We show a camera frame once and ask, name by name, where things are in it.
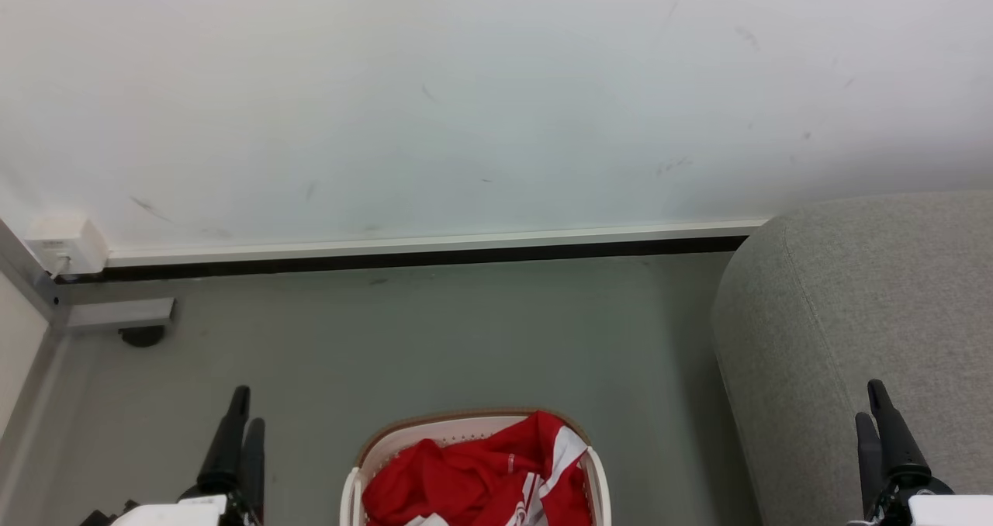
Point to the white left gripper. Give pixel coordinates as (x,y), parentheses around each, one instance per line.
(174,512)

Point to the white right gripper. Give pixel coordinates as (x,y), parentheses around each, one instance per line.
(950,510)

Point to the red and white garment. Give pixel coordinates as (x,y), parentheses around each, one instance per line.
(473,479)

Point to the grey fabric sofa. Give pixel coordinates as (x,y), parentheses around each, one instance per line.
(853,316)

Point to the black caster wheel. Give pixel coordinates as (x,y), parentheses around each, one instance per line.
(142,335)

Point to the white and black baseboard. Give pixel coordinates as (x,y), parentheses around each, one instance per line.
(434,250)

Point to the white laundry basket brown rim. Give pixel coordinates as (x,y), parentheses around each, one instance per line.
(593,487)

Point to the grey aluminium frame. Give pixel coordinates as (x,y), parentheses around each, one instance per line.
(116,314)

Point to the white wall socket box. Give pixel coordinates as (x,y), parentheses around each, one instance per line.
(68,240)

